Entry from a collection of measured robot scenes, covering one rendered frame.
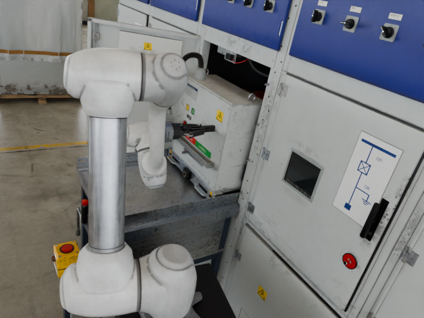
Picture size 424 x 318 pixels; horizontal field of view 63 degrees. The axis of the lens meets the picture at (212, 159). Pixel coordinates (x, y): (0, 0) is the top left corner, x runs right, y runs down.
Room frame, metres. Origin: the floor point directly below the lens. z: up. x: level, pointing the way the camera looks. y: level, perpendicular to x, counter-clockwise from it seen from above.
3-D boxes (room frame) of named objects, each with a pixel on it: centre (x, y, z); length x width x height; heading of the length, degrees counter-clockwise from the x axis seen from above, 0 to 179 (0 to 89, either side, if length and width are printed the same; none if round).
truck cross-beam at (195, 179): (1.70, 0.09, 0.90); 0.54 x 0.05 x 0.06; 37
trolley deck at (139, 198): (1.57, 0.27, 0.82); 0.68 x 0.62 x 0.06; 127
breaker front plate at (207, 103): (1.69, 0.11, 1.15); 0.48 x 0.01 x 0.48; 37
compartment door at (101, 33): (2.01, 0.50, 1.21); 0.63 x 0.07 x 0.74; 100
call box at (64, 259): (0.95, 0.46, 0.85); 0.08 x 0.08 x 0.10; 37
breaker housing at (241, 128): (1.84, -0.10, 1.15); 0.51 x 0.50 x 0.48; 127
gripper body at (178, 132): (1.46, 0.17, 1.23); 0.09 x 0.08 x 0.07; 127
